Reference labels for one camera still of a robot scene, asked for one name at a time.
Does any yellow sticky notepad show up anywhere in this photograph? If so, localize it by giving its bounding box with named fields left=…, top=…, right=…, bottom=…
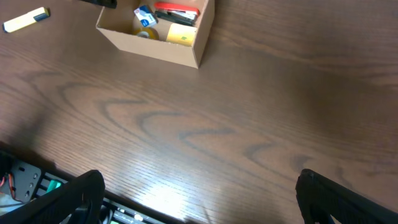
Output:
left=166, top=23, right=197, bottom=47

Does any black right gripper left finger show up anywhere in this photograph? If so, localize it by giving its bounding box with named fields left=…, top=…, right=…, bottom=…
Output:
left=1, top=170, right=105, bottom=224

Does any brown cardboard box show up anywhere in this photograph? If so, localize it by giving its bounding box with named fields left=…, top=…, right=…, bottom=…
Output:
left=96, top=0, right=215, bottom=68

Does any red black stapler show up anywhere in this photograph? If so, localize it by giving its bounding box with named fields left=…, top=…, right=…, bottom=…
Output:
left=154, top=2, right=200, bottom=26

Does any yellow adhesive tape roll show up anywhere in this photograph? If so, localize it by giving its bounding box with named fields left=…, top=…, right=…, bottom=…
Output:
left=132, top=27, right=159, bottom=40

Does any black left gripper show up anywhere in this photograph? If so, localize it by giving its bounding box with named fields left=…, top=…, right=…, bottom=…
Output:
left=81, top=0, right=117, bottom=9

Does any blue white staples box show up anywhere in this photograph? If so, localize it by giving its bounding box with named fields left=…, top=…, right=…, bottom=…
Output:
left=134, top=5, right=158, bottom=27

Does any yellow highlighter marker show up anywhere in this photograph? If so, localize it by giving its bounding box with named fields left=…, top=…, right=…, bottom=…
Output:
left=2, top=7, right=50, bottom=33

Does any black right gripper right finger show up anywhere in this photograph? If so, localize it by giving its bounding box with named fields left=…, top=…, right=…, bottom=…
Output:
left=295, top=169, right=397, bottom=224

